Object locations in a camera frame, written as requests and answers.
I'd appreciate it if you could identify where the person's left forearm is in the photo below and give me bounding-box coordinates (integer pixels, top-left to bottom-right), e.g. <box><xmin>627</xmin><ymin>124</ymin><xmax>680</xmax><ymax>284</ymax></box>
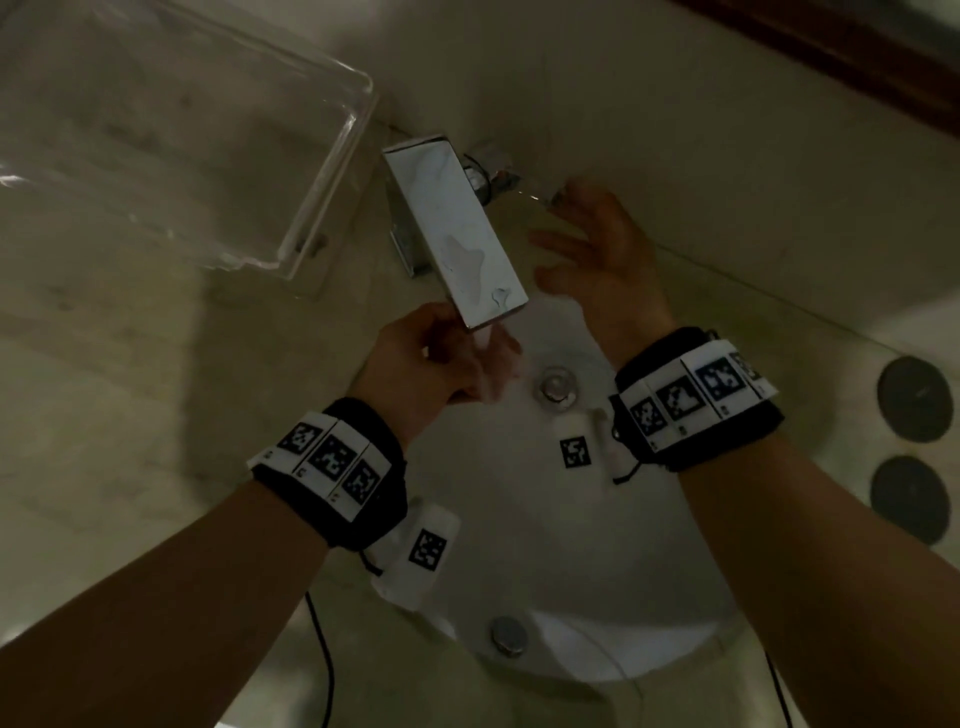
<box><xmin>0</xmin><ymin>480</ymin><xmax>355</xmax><ymax>728</ymax></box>

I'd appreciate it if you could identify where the person's left hand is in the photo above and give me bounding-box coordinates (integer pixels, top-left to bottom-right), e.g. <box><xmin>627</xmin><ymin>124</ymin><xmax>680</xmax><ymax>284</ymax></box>
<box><xmin>351</xmin><ymin>301</ymin><xmax>523</xmax><ymax>453</ymax></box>

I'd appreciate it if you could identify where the person's right forearm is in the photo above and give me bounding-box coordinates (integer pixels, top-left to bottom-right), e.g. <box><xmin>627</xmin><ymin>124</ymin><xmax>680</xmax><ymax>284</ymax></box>
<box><xmin>673</xmin><ymin>431</ymin><xmax>960</xmax><ymax>728</ymax></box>

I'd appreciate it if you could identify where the person's right hand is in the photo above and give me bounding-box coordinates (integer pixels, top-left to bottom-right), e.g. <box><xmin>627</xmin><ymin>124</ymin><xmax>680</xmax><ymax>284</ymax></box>
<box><xmin>528</xmin><ymin>178</ymin><xmax>680</xmax><ymax>370</ymax></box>

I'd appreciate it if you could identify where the chrome faucet lever handle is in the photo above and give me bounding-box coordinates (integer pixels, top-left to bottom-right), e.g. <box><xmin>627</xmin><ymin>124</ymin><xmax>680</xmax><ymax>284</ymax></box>
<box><xmin>462</xmin><ymin>141</ymin><xmax>562</xmax><ymax>207</ymax></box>

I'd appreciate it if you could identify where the black cable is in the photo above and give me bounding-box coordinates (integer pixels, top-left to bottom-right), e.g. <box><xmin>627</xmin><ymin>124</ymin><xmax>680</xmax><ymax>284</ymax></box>
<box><xmin>763</xmin><ymin>651</ymin><xmax>795</xmax><ymax>728</ymax></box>
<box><xmin>303</xmin><ymin>591</ymin><xmax>336</xmax><ymax>728</ymax></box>

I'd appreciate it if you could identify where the chrome rectangular faucet spout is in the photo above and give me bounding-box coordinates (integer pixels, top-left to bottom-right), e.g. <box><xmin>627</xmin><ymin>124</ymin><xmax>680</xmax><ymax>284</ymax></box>
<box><xmin>381</xmin><ymin>134</ymin><xmax>531</xmax><ymax>333</ymax></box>

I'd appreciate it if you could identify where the black wristband with marker tags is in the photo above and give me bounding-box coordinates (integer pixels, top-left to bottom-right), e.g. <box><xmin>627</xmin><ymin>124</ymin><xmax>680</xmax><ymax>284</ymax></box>
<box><xmin>608</xmin><ymin>327</ymin><xmax>786</xmax><ymax>475</ymax></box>
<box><xmin>247</xmin><ymin>397</ymin><xmax>411</xmax><ymax>553</ymax></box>

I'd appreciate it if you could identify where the white wrist camera with tag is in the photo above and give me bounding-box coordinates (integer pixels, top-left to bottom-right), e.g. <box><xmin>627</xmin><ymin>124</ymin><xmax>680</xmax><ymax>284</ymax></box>
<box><xmin>369</xmin><ymin>498</ymin><xmax>463</xmax><ymax>610</ymax></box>

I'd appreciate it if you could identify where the white round sink basin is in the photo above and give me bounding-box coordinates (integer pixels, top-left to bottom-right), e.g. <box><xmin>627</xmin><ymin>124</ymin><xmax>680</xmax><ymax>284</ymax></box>
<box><xmin>405</xmin><ymin>288</ymin><xmax>753</xmax><ymax>685</ymax></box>

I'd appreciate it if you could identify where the chrome sink drain stopper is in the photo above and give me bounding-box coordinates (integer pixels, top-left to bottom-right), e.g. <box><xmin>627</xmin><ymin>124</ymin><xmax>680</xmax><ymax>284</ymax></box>
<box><xmin>535</xmin><ymin>366</ymin><xmax>580</xmax><ymax>408</ymax></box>

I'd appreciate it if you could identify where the dark wooden frame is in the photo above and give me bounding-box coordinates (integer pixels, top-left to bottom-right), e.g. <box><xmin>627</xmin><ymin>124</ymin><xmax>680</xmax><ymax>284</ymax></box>
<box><xmin>666</xmin><ymin>0</ymin><xmax>960</xmax><ymax>141</ymax></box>

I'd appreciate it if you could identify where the clear glass tray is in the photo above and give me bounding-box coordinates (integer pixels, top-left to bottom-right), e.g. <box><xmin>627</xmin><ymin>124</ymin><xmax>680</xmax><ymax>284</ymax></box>
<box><xmin>0</xmin><ymin>0</ymin><xmax>381</xmax><ymax>283</ymax></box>

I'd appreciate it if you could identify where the dark round disc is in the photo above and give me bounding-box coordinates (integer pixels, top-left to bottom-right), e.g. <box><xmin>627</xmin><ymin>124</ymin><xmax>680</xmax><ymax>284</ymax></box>
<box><xmin>876</xmin><ymin>355</ymin><xmax>956</xmax><ymax>444</ymax></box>
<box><xmin>870</xmin><ymin>455</ymin><xmax>953</xmax><ymax>547</ymax></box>

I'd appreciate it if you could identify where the chrome overflow cap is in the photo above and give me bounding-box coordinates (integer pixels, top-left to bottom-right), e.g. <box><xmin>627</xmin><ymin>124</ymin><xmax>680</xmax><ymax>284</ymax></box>
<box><xmin>490</xmin><ymin>615</ymin><xmax>529</xmax><ymax>660</ymax></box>

